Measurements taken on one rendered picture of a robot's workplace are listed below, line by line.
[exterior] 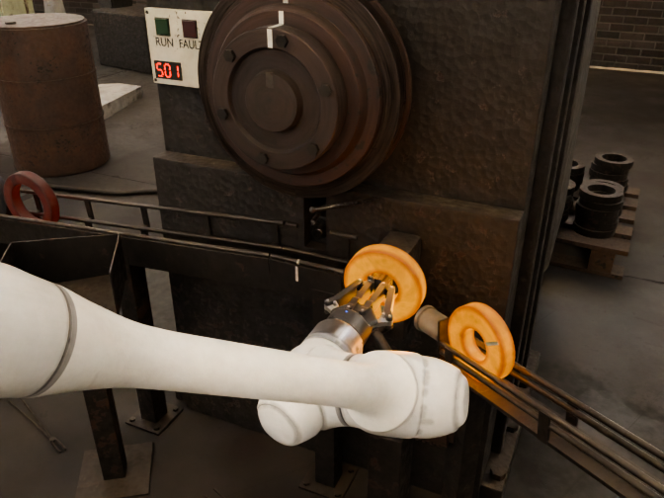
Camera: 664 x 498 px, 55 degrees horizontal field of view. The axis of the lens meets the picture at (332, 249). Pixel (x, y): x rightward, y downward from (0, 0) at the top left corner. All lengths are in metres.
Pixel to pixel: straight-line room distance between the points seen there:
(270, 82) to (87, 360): 0.81
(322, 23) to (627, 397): 1.67
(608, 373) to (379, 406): 1.77
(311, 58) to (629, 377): 1.71
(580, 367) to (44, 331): 2.14
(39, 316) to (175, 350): 0.17
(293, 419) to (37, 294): 0.44
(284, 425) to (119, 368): 0.33
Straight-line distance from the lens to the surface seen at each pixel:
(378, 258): 1.16
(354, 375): 0.75
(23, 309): 0.54
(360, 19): 1.27
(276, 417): 0.89
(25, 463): 2.19
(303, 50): 1.24
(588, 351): 2.58
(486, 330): 1.23
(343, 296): 1.13
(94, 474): 2.07
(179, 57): 1.67
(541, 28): 1.35
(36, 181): 2.01
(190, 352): 0.68
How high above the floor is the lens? 1.45
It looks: 28 degrees down
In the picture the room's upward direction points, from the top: straight up
